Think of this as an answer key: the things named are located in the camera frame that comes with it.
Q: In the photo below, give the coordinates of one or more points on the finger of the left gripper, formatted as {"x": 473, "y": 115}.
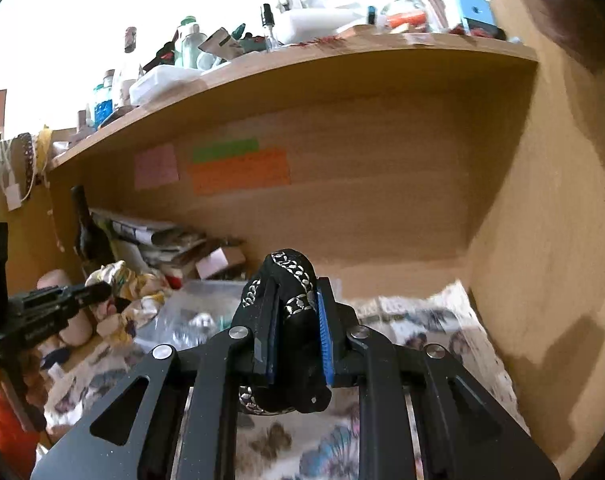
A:
{"x": 80, "y": 296}

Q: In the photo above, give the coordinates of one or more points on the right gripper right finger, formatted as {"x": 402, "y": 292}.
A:
{"x": 331, "y": 333}

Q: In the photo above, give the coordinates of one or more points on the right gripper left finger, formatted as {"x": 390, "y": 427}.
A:
{"x": 262, "y": 339}

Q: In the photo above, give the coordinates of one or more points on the black patterned soft cloth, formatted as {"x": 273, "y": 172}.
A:
{"x": 298, "y": 382}

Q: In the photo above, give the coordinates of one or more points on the person's left hand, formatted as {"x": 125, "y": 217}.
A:
{"x": 29, "y": 366}

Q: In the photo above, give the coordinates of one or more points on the beige cylindrical object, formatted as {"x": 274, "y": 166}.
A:
{"x": 78, "y": 329}

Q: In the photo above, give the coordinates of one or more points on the dark wine bottle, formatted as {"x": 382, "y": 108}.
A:
{"x": 92, "y": 244}

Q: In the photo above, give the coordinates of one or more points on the clear plastic bin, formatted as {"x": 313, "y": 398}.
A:
{"x": 192, "y": 315}

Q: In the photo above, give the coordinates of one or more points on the stack of papers and magazines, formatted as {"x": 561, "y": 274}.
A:
{"x": 147, "y": 245}

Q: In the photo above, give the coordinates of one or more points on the small white card box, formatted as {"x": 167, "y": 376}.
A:
{"x": 218, "y": 261}

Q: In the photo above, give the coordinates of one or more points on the butterfly print cloth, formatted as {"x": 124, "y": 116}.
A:
{"x": 399, "y": 413}

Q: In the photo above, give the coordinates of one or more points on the orange sleeve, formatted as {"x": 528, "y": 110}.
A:
{"x": 17, "y": 446}

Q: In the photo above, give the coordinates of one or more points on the pink sticky note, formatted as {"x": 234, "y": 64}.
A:
{"x": 155, "y": 167}

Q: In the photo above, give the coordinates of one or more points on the orange sticky note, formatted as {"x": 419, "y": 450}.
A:
{"x": 261, "y": 169}

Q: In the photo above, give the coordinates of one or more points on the black lace headband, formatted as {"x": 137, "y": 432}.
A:
{"x": 23, "y": 161}

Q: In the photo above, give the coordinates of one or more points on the green sticky note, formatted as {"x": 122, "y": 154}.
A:
{"x": 223, "y": 150}

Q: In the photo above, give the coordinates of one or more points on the blue liquid glass bottle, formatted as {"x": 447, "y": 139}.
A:
{"x": 103, "y": 104}

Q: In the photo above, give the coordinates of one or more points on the clear flat plastic case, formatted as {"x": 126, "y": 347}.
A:
{"x": 160, "y": 80}

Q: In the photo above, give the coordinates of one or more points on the mint green pump bottle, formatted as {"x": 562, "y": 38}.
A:
{"x": 187, "y": 42}

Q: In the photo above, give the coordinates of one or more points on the wooden shelf board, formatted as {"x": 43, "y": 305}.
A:
{"x": 331, "y": 69}

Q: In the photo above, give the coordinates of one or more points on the glass jar with pens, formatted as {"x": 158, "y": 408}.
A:
{"x": 436, "y": 16}

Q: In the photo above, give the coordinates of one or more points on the blue rectangular box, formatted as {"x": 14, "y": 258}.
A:
{"x": 477, "y": 15}

